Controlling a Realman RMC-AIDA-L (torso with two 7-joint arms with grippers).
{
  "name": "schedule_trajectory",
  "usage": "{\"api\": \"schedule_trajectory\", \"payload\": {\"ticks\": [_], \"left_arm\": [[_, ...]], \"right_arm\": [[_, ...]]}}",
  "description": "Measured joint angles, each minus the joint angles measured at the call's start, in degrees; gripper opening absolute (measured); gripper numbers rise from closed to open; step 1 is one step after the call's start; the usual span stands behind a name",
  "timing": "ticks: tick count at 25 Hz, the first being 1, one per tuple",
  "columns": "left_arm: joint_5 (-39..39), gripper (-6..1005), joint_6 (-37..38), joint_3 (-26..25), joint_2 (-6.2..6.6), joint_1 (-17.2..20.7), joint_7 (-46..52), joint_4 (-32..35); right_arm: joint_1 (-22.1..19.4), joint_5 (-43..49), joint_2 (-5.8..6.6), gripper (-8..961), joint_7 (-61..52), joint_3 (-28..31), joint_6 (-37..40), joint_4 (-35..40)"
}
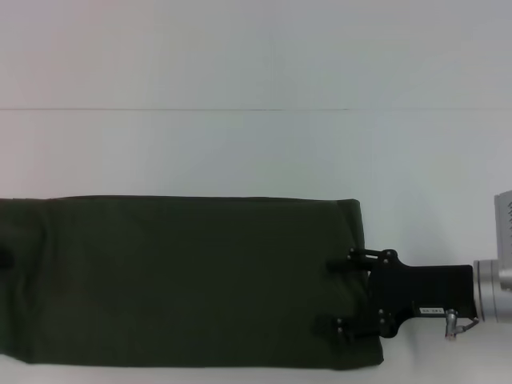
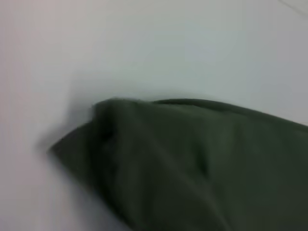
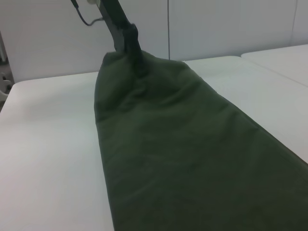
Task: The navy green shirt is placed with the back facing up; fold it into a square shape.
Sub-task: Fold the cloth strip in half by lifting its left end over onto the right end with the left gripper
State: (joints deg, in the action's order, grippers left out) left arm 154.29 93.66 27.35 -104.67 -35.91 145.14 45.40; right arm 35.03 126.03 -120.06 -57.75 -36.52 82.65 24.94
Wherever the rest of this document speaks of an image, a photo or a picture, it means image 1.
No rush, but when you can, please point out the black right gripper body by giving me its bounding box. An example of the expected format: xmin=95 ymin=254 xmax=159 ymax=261
xmin=366 ymin=251 xmax=476 ymax=340

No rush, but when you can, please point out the dark green t-shirt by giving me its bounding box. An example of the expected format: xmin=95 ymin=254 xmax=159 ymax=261
xmin=0 ymin=194 xmax=386 ymax=368

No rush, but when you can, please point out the silver right arm cable connector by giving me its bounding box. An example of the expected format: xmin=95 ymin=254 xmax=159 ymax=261
xmin=444 ymin=309 xmax=460 ymax=342

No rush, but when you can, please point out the thin right arm cable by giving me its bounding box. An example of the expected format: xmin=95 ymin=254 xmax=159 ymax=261
xmin=455 ymin=317 xmax=480 ymax=334

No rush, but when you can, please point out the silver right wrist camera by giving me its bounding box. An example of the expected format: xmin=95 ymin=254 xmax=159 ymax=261
xmin=494 ymin=190 xmax=512 ymax=262

